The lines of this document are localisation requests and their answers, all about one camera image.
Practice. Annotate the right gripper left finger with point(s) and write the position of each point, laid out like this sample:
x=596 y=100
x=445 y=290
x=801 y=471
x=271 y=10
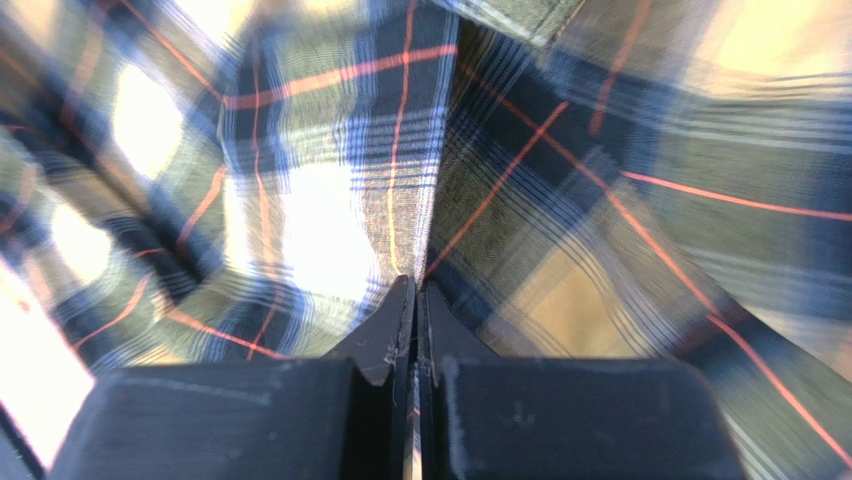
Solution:
x=339 y=416

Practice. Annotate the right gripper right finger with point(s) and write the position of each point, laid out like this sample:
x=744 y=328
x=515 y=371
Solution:
x=484 y=416

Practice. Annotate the yellow plaid long sleeve shirt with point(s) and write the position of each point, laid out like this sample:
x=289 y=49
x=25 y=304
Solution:
x=188 y=181

